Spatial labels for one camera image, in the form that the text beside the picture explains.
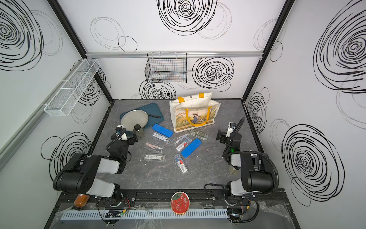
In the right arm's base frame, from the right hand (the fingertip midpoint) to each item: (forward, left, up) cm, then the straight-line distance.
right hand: (227, 130), depth 92 cm
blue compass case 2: (-9, +24, -7) cm, 26 cm away
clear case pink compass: (-10, +48, -7) cm, 49 cm away
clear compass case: (-17, +46, -6) cm, 49 cm away
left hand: (-4, +65, +4) cm, 65 cm away
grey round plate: (+13, +69, -6) cm, 71 cm away
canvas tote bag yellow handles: (+10, +21, +7) cm, 24 cm away
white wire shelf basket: (+4, +90, +28) cm, 95 cm away
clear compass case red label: (-20, +30, -6) cm, 37 cm away
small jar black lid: (-2, +58, +1) cm, 58 cm away
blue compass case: (+4, +44, -7) cm, 45 cm away
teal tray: (+24, +56, -7) cm, 61 cm away
